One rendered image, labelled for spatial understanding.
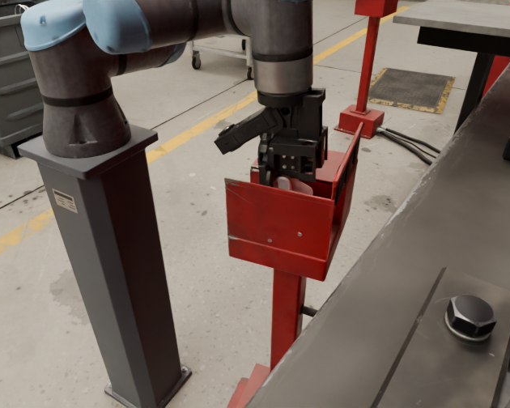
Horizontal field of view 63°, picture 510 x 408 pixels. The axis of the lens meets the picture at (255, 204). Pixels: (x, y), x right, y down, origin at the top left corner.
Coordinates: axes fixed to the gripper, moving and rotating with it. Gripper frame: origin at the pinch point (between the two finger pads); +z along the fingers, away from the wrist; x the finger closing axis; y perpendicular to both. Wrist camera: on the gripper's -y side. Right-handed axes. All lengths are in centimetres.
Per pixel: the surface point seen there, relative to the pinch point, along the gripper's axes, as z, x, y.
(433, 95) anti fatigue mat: 74, 278, 23
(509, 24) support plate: -24.7, 15.1, 28.0
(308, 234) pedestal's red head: -0.8, -4.8, 6.6
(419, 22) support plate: -25.1, 15.1, 17.0
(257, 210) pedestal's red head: -3.5, -4.8, -1.1
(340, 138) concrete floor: 71, 185, -27
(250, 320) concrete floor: 71, 35, -25
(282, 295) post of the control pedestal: 20.2, 2.4, -0.8
